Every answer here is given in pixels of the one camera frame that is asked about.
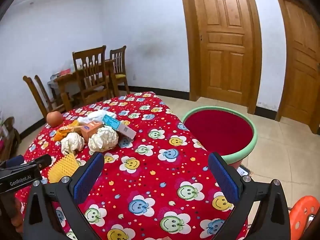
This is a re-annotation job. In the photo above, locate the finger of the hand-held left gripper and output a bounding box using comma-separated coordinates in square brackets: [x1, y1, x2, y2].
[31, 154, 53, 167]
[0, 155, 25, 168]

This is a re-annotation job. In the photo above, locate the green rimmed red basin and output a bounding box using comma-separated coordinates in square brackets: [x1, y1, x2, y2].
[180, 106, 258, 167]

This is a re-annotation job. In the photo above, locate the yellow foam fruit net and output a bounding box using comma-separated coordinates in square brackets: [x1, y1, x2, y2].
[48, 153, 79, 183]

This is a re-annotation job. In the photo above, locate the large paper ball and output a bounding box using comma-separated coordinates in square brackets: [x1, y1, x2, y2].
[88, 126, 119, 152]

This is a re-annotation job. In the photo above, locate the white and blue carton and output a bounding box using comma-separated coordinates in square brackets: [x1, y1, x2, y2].
[102, 115, 137, 139]

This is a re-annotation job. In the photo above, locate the red smiley flower tablecloth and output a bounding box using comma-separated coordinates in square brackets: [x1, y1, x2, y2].
[14, 91, 250, 240]

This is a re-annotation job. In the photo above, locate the wooden panel door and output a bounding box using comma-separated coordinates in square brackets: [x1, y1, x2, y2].
[179, 0, 262, 114]
[271, 0, 320, 134]

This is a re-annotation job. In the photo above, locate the wooden dining table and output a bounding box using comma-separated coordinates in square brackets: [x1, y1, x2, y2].
[54, 59, 116, 111]

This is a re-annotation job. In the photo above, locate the orange round fruit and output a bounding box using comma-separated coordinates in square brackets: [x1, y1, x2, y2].
[46, 111, 63, 127]

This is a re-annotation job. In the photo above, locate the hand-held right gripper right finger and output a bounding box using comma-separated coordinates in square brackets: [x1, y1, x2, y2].
[208, 152, 290, 240]

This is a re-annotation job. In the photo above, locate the white cloth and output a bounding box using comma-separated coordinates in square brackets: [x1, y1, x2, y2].
[77, 109, 117, 124]

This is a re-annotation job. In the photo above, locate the wooden slat back chair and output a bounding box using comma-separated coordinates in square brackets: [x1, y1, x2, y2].
[34, 75, 63, 112]
[72, 45, 112, 105]
[23, 76, 50, 120]

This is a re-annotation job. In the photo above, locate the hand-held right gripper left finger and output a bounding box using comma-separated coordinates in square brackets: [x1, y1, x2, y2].
[23, 152, 105, 240]

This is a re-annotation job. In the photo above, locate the orange cardboard box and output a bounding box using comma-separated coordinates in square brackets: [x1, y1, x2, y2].
[80, 120, 104, 142]

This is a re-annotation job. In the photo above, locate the wooden chair with yellow cushion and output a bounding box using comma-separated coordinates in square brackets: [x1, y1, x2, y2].
[109, 45, 130, 96]

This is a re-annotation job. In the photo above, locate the wooden storage rack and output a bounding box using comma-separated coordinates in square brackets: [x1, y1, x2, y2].
[0, 116, 22, 161]

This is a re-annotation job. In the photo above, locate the orange plastic stool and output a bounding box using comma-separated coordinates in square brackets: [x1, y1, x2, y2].
[288, 195, 320, 240]

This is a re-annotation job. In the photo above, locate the orange snack packet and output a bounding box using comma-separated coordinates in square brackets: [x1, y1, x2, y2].
[51, 120, 82, 142]

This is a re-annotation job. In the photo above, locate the small paper ball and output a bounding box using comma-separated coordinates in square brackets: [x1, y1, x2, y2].
[61, 132, 85, 155]

